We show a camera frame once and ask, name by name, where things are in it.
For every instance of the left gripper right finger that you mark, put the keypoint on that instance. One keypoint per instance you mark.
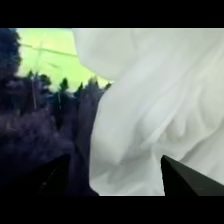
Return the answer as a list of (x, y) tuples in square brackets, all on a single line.
[(186, 181)]

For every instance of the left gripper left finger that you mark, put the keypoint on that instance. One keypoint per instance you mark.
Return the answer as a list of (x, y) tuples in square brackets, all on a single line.
[(55, 180)]

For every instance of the white shirt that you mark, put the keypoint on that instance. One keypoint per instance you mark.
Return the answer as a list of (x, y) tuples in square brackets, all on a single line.
[(156, 100)]

